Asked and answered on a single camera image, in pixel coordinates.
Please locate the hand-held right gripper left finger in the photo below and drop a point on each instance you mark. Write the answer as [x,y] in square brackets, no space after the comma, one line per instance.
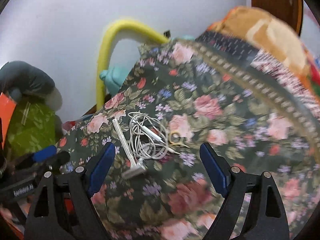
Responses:
[102,165]

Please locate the yellow foam tube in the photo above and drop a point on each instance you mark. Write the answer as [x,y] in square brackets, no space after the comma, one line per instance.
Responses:
[102,55]

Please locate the orange yellow blanket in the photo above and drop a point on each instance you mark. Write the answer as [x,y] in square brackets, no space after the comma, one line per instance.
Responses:
[250,25]

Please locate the brown wooden door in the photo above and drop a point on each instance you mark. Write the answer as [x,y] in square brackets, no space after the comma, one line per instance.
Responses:
[275,0]

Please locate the small scissors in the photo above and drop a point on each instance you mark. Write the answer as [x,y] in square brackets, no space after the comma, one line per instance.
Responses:
[183,145]

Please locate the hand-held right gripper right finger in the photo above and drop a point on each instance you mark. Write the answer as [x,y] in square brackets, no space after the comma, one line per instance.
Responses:
[215,170]

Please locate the silver razor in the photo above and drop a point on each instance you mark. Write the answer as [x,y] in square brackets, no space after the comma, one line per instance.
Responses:
[125,145]

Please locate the orange box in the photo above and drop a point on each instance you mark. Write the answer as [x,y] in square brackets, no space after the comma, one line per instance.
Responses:
[6,112]

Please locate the green patterned bag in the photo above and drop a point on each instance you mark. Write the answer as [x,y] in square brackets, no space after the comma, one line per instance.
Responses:
[32,127]

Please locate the multicoloured blanket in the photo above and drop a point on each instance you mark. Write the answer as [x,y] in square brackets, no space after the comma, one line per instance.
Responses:
[316,80]

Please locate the dark floral blanket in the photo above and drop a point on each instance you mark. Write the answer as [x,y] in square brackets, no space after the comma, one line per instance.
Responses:
[200,92]

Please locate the teal plastic toy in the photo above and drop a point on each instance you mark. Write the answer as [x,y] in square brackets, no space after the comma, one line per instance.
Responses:
[115,76]

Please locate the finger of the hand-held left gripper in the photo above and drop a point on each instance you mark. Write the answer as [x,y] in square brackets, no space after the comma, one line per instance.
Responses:
[45,153]
[61,158]

